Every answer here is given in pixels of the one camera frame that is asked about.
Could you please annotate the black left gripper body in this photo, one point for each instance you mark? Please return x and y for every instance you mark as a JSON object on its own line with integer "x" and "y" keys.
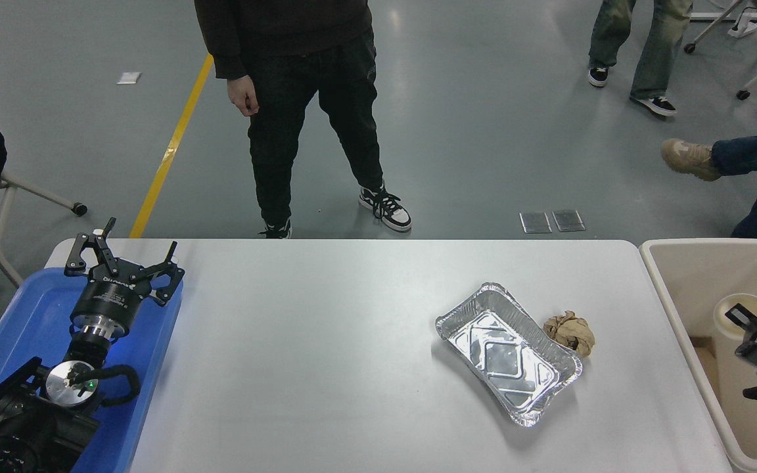
{"x": 111, "y": 301}

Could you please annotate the white paper cup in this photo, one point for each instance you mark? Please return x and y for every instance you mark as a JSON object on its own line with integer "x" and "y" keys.
{"x": 730, "y": 341}

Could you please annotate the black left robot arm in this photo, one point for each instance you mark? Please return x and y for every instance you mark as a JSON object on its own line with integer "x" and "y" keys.
{"x": 20, "y": 420}

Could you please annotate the walking person's right hand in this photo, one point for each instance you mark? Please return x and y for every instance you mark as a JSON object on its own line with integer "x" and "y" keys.
{"x": 244, "y": 97}

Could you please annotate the blue plastic tray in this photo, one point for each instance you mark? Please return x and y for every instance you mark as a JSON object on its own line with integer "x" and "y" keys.
{"x": 43, "y": 309}

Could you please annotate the large pale plastic bin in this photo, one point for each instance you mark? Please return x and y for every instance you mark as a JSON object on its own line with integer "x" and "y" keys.
{"x": 687, "y": 276}

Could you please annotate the seated person with tan shoe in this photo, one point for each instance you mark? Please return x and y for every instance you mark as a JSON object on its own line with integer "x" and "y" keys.
{"x": 753, "y": 154}

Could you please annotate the crumpled tan paper ball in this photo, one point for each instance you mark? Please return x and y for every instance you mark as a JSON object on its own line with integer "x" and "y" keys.
{"x": 569, "y": 332}

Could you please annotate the metal floor plate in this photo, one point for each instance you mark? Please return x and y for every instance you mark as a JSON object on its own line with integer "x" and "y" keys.
{"x": 536, "y": 222}
{"x": 569, "y": 220}

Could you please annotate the rectangular foil tray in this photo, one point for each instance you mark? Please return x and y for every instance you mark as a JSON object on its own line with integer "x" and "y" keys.
{"x": 510, "y": 355}

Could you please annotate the walking person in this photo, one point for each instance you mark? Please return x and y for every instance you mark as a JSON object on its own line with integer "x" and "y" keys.
{"x": 299, "y": 79}

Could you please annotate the standing person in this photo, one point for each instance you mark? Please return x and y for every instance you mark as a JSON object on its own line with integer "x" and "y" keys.
{"x": 648, "y": 46}

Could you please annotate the white power strip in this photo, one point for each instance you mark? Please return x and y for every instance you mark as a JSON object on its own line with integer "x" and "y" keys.
{"x": 745, "y": 27}

